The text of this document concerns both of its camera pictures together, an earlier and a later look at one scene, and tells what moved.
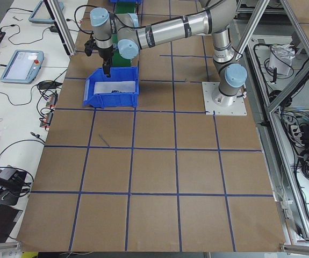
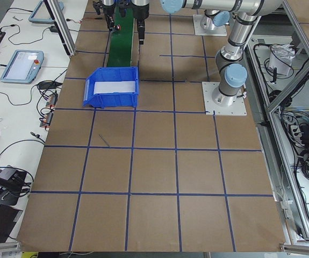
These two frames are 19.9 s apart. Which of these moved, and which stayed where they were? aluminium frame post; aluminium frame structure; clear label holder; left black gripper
Moved: left black gripper
Stayed: aluminium frame post; clear label holder; aluminium frame structure
